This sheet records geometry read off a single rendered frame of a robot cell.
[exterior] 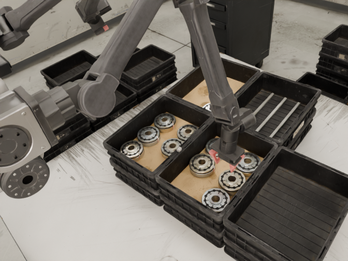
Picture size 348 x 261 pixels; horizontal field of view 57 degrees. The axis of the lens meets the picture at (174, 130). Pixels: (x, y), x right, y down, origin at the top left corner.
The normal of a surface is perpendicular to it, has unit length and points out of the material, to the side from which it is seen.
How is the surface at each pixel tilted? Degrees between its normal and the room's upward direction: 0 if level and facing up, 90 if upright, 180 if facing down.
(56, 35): 90
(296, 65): 0
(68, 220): 0
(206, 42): 71
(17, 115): 90
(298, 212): 0
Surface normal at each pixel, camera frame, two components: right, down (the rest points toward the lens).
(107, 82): 0.60, 0.20
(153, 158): -0.11, -0.71
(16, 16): -0.18, 0.31
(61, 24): 0.67, 0.46
